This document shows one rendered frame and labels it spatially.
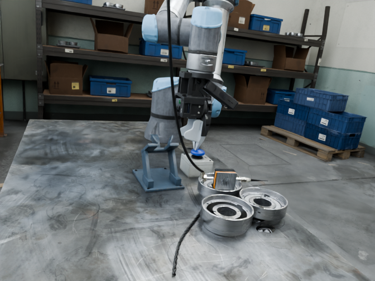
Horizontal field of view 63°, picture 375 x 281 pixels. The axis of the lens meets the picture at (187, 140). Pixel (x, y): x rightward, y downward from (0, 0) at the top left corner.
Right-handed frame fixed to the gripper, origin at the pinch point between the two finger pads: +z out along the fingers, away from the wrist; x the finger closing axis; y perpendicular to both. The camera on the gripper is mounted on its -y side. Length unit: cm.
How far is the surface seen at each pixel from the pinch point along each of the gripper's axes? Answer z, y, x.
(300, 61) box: -29, -309, -324
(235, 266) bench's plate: 8.2, 8.6, 38.6
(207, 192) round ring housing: 5.2, 4.7, 17.8
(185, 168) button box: 6.5, 3.4, 0.8
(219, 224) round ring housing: 5.5, 8.0, 30.3
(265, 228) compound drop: 7.8, -3.0, 30.3
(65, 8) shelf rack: -55, 32, -319
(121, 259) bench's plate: 8.2, 26.4, 32.8
